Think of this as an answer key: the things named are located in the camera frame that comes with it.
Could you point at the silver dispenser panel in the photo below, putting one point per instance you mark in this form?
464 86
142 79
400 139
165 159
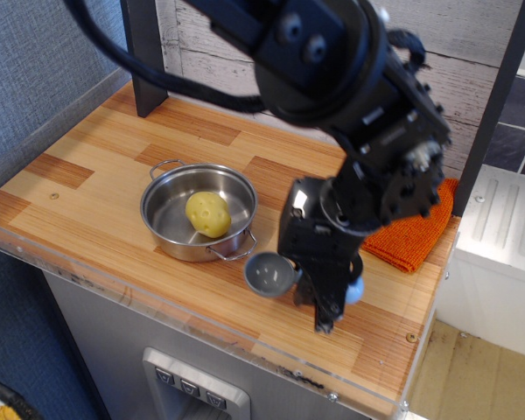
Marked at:
181 391

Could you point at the dark grey left post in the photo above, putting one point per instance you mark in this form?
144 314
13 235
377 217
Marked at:
140 20

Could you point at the grey and blue spoon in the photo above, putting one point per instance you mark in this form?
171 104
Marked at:
271 275

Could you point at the yellow toy potato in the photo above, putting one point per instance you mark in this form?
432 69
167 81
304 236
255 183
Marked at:
208 213

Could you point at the white grooved side cabinet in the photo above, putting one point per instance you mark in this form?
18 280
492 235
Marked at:
484 289

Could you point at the dark grey right post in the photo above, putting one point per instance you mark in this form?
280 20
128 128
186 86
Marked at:
503 82

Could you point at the dark grey post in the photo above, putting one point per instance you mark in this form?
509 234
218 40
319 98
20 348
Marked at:
503 82
140 20

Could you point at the stainless steel pot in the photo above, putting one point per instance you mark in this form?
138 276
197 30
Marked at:
162 208

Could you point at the clear acrylic counter edge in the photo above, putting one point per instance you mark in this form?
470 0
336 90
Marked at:
119 300

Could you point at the yellow and black object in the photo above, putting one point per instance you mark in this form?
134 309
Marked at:
14 406

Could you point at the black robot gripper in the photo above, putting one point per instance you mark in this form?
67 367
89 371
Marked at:
306 231

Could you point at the orange knitted cloth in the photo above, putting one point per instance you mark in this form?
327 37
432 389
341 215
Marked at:
406 243

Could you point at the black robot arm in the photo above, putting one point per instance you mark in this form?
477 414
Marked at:
333 66

